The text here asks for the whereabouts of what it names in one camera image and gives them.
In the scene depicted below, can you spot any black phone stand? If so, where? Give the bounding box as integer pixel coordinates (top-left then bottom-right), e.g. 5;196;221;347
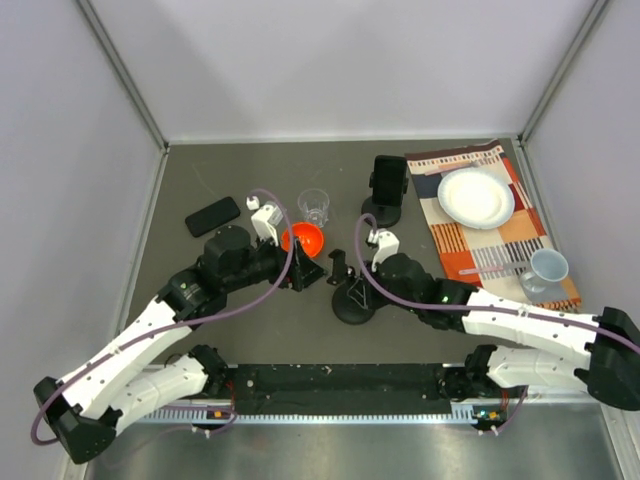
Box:
327;249;375;326
360;172;408;228

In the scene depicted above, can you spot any black phone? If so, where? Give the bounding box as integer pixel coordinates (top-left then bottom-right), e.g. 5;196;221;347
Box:
184;196;240;238
373;155;407;205

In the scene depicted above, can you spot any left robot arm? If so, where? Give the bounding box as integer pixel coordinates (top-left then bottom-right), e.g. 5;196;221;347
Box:
33;225;326;464

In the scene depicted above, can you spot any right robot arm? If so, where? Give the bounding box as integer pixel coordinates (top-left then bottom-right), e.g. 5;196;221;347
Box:
343;253;639;411

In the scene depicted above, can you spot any orange bowl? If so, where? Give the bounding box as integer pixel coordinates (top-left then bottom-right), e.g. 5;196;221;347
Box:
292;222;324;258

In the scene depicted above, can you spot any clear plastic cup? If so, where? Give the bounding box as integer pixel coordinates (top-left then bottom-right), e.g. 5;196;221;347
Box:
297;188;330;228

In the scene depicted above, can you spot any patterned cloth mat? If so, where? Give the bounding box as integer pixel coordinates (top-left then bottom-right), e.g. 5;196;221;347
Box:
405;139;582;311

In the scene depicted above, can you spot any white paper plate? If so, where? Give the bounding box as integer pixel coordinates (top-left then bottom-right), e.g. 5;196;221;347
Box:
437;168;515;230

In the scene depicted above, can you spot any pale blue cup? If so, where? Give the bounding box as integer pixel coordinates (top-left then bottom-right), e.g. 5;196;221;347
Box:
519;248;569;303

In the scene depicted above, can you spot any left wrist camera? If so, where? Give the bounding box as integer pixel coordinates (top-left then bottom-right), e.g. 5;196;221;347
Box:
245;195;283;246

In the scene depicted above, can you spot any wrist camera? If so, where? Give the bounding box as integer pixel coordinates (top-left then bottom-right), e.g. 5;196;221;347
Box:
245;195;283;246
367;228;400;271

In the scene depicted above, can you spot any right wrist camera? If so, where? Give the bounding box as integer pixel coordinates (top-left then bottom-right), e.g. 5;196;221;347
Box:
367;228;400;271

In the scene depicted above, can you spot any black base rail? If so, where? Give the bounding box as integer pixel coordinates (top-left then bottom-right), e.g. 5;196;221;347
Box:
229;364;454;416

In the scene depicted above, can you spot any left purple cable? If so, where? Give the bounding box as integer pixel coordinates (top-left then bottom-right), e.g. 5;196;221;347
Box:
30;187;294;446

